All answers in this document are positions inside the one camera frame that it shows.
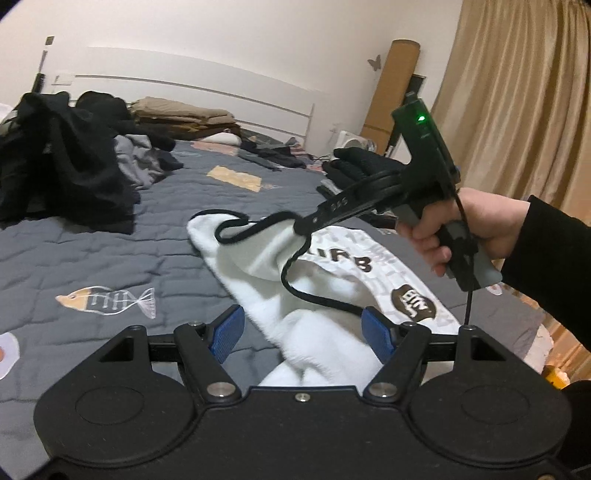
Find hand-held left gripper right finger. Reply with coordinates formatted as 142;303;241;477
361;305;511;402

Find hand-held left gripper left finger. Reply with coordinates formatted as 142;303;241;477
99;305;245;401

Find stack of folded black clothes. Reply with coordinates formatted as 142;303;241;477
318;148;407;217

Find beige curtain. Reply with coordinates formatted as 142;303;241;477
429;0;591;217

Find dark clothes by headboard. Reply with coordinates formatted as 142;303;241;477
238;141;308;171

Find person's right hand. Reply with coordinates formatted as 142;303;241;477
396;187;532;278

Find white pillow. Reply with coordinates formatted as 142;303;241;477
191;131;243;148

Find grey crumpled garment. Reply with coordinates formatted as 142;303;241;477
113;134;167;190

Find small black garment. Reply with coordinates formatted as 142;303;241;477
74;91;176;153

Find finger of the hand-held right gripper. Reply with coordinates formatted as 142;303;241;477
293;168;407;238

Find white fleece garment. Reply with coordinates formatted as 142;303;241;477
187;210;462;388

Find white box fan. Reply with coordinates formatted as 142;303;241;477
335;130;370;151

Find white headboard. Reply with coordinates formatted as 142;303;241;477
44;46;319;153

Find large black clothes pile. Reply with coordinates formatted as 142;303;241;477
0;91;141;234

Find black board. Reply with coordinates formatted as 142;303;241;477
406;74;428;100

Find folded brown blanket stack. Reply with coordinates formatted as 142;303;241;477
129;96;242;138

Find grey quilted bedspread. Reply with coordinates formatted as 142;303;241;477
0;138;546;462

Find dark navy garment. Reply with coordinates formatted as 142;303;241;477
154;150;185;172

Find dark hanging wall tool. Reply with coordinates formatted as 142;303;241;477
31;37;55;93

